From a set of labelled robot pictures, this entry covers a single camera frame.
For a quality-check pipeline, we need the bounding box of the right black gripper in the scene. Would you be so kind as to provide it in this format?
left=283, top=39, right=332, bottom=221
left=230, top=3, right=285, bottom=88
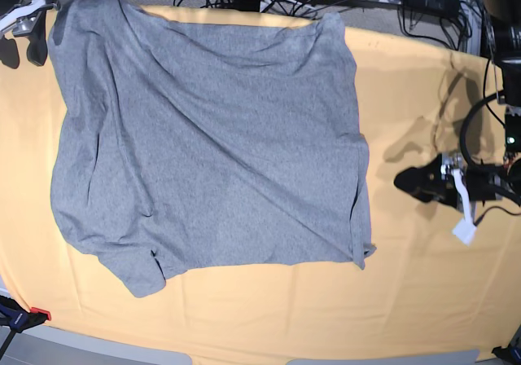
left=0, top=12, right=48, bottom=69

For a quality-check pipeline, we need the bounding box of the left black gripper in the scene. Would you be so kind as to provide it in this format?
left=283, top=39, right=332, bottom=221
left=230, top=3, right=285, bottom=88
left=393, top=153, right=502, bottom=210

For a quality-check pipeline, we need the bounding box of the grey t-shirt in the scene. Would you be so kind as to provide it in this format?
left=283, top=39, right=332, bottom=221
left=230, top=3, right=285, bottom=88
left=48, top=0, right=375, bottom=297

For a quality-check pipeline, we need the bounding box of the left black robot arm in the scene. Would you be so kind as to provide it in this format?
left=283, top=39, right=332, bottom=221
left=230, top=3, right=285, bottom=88
left=394, top=0, right=520, bottom=210

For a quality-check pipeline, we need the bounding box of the yellow table cloth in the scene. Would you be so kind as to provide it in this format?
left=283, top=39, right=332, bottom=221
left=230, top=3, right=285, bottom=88
left=1, top=28, right=520, bottom=364

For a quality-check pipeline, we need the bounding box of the black clamp right corner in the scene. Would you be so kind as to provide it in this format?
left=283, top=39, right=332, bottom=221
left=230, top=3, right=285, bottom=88
left=492, top=345, right=521, bottom=365

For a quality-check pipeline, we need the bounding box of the black power adapter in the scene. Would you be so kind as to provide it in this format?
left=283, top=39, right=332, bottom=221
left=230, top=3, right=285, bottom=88
left=403, top=0, right=460, bottom=19

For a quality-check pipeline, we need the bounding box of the blue red table clamp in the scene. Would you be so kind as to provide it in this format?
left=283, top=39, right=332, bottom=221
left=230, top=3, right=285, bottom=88
left=1, top=296, right=51, bottom=333

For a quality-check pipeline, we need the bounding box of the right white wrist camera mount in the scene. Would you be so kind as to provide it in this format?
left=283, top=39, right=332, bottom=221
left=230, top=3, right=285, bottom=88
left=1, top=0, right=60, bottom=36

